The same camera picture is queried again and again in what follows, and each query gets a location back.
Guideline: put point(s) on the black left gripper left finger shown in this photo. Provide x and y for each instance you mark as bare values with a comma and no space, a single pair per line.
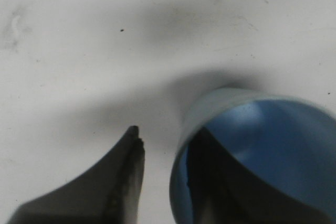
108,192

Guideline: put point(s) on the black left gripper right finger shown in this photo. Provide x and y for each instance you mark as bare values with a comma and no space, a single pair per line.
222,190

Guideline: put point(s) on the light blue plastic cup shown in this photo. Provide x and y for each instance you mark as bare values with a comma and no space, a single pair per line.
286,142

